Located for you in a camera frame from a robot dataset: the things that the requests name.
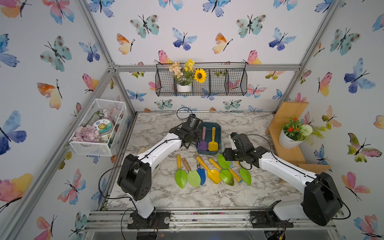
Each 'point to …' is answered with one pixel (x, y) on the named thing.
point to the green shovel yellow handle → (225, 175)
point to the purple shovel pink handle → (202, 145)
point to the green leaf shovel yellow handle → (180, 175)
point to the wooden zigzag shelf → (294, 156)
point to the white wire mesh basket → (115, 111)
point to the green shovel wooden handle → (193, 176)
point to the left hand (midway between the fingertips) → (200, 133)
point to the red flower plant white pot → (294, 131)
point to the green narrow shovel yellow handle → (245, 174)
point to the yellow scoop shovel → (213, 175)
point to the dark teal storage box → (218, 139)
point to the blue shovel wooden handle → (202, 172)
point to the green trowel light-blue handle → (224, 164)
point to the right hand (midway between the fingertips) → (226, 152)
